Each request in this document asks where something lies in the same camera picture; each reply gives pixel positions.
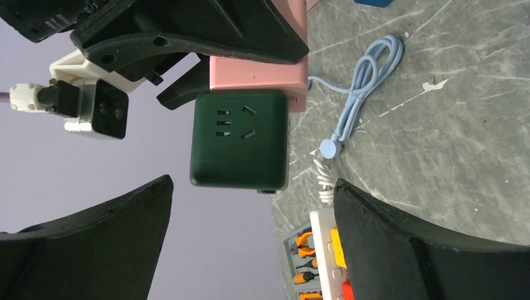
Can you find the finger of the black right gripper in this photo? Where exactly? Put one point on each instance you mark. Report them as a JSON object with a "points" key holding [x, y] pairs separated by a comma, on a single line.
{"points": [[188, 86], [253, 30]]}

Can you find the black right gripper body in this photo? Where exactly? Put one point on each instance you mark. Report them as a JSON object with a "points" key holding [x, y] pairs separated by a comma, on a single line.
{"points": [[121, 36]]}

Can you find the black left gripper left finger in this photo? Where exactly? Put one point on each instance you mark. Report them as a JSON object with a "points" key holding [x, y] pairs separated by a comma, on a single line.
{"points": [[108, 251]]}

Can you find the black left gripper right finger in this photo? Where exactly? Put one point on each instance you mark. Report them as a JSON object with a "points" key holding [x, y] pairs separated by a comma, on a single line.
{"points": [[391, 254]]}

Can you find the pink cube socket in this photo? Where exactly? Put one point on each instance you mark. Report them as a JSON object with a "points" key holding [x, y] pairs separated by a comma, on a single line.
{"points": [[237, 74]]}

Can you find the dark green cube socket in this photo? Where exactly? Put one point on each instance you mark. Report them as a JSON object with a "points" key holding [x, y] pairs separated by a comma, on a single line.
{"points": [[240, 140]]}

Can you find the white power strip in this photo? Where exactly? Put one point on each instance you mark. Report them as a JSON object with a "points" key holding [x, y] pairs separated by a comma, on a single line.
{"points": [[331, 275]]}

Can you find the grey tool tray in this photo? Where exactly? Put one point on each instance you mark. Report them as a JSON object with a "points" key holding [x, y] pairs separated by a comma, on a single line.
{"points": [[302, 273]]}

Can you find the blue cube socket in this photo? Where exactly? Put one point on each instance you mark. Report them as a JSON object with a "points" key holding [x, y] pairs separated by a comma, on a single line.
{"points": [[375, 3]]}

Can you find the light blue round plug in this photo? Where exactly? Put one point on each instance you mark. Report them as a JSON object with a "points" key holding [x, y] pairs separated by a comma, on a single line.
{"points": [[330, 149]]}

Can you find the yellow cube socket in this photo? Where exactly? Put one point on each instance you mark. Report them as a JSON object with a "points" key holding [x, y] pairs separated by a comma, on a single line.
{"points": [[337, 248]]}

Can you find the red cube socket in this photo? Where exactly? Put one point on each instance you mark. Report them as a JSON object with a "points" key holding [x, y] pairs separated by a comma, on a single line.
{"points": [[347, 291]]}

